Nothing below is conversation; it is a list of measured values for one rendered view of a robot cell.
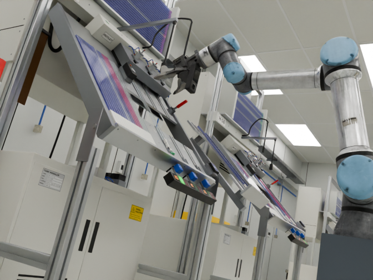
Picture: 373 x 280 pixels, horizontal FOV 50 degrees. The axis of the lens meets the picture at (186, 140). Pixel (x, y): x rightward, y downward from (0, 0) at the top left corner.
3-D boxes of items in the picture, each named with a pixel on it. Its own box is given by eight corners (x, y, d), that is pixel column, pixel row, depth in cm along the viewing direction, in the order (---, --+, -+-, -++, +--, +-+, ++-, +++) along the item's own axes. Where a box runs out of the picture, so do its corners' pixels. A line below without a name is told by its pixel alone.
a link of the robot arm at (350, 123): (385, 204, 122) (357, 51, 142) (384, 193, 109) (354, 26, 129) (343, 207, 126) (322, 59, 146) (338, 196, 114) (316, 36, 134)
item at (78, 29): (169, 129, 197) (177, 123, 196) (71, 64, 145) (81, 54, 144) (146, 86, 216) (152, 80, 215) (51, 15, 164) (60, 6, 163)
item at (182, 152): (206, 185, 176) (212, 181, 175) (106, 131, 124) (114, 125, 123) (188, 153, 187) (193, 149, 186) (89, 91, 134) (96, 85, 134)
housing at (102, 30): (147, 93, 214) (166, 76, 211) (81, 44, 175) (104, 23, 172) (141, 83, 219) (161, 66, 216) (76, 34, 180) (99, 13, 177)
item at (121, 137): (203, 191, 176) (216, 181, 174) (101, 140, 123) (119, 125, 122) (201, 189, 176) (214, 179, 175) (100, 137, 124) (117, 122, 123)
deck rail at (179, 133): (205, 191, 177) (216, 184, 176) (202, 191, 176) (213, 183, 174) (147, 88, 218) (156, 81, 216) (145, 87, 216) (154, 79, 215)
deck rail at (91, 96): (101, 140, 123) (116, 127, 122) (97, 137, 122) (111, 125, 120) (51, 15, 164) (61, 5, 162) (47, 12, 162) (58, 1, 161)
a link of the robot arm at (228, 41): (235, 43, 151) (228, 27, 155) (211, 58, 155) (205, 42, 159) (243, 53, 158) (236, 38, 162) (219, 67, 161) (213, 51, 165)
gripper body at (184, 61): (180, 70, 171) (203, 55, 167) (185, 85, 167) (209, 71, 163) (170, 61, 165) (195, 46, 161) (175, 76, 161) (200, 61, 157)
